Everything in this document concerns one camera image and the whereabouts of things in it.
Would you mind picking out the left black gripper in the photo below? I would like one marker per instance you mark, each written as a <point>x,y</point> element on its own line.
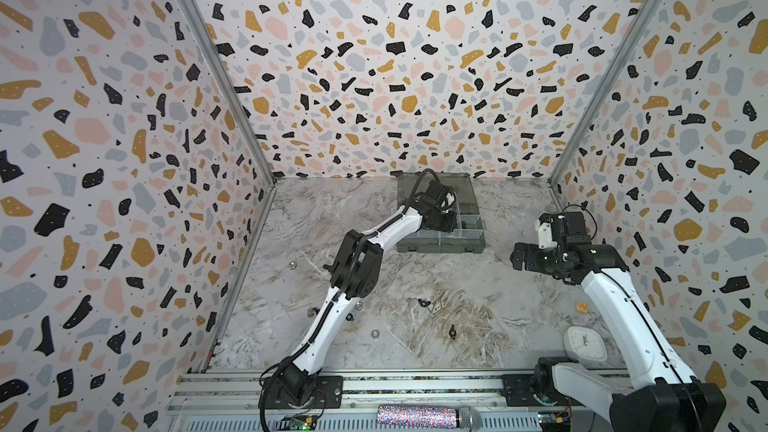
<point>450,220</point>

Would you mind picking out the white square clock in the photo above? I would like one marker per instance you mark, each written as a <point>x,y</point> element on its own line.
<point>584,345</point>

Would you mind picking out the clear plastic compartment organizer box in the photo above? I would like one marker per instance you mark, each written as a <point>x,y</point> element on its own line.
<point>456,227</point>

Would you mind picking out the right corner aluminium post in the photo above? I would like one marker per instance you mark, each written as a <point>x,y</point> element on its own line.
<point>604,86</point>

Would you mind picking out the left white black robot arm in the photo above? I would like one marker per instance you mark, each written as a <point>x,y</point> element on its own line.
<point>354,273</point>

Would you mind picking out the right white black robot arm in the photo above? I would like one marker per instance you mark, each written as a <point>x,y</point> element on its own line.
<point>665,394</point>

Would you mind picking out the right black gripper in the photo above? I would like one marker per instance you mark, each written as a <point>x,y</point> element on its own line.
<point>525,257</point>

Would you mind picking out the corner aluminium post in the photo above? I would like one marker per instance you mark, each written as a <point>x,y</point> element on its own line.
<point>604,86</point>
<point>210,54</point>

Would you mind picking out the aluminium front rail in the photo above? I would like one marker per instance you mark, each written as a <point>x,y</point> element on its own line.
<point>350,400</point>

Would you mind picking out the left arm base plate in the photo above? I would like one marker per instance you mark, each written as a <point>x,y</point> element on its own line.
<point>317,391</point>

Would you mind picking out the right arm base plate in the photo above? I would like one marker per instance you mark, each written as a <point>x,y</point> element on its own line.
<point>525,389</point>

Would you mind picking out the left corner aluminium post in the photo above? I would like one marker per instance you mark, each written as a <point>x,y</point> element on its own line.
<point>210,54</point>

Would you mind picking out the glitter handheld microphone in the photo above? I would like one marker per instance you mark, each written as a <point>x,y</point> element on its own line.
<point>432,417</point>

